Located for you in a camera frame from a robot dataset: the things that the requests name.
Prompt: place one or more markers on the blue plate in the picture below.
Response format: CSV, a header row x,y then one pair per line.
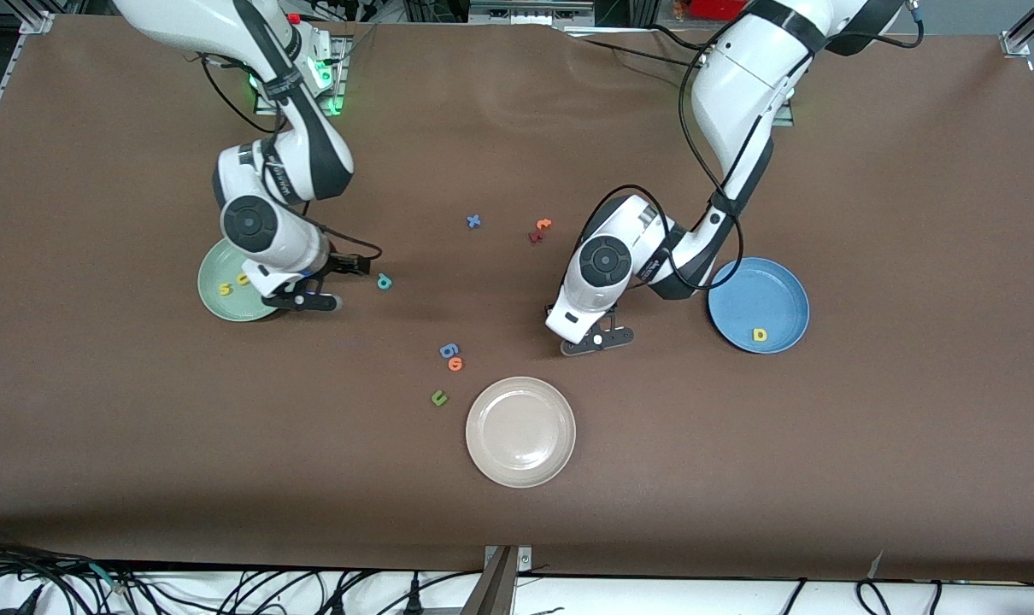
x,y
765,295

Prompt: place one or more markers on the pale green plate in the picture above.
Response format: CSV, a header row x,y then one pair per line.
x,y
226,307

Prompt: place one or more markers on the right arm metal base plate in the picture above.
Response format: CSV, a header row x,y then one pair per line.
x,y
339,77

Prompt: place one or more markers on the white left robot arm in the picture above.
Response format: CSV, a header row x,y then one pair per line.
x,y
739,94

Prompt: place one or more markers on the grey metal device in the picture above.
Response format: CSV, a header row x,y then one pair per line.
x,y
530,10

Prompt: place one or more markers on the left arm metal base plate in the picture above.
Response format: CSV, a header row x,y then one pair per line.
x,y
784,115

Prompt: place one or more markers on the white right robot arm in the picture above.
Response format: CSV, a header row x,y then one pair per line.
x,y
269,231

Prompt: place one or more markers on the aluminium frame strut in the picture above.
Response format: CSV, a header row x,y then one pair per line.
x,y
496,589

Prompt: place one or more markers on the white paper tag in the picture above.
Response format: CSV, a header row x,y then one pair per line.
x,y
876,565

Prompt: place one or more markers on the blue number six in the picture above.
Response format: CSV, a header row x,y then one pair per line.
x,y
449,350

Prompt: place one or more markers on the beige plate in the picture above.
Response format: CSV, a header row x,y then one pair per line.
x,y
520,432

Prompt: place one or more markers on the red box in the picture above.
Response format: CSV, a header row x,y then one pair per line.
x,y
722,8

